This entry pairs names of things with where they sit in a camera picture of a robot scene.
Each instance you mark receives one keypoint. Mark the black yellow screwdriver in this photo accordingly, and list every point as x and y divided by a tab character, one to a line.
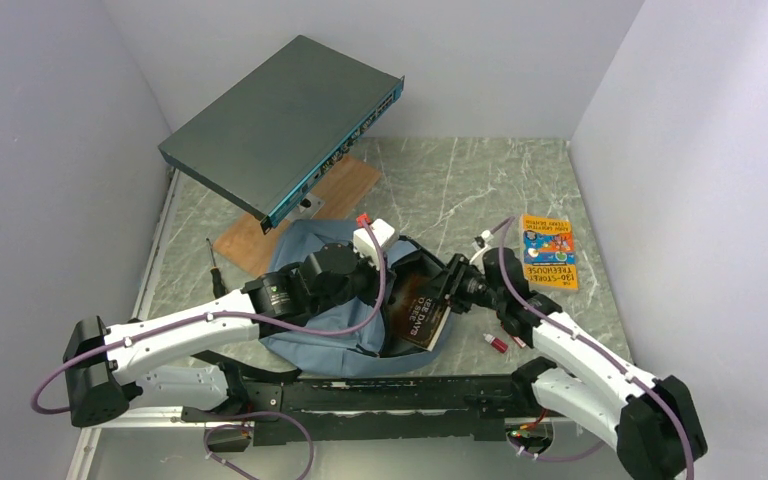
218	286

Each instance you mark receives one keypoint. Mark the aluminium frame rail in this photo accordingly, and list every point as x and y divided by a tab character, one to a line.
172	416

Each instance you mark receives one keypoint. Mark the yellow bottom book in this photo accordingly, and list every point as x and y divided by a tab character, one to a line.
549	252

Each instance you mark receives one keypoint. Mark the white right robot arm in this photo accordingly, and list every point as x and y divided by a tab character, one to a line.
589	364

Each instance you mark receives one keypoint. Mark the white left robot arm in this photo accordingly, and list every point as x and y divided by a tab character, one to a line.
170	360

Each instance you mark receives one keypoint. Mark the blue backpack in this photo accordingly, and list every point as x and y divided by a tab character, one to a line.
375	350

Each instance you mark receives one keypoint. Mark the grey network switch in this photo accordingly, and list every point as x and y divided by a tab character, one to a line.
265	142

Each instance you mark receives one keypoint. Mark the wooden board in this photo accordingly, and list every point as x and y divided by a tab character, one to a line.
335	196

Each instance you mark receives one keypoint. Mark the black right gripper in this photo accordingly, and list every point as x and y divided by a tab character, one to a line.
455	266

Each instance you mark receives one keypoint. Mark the dark cover book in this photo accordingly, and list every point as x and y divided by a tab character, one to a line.
414	316

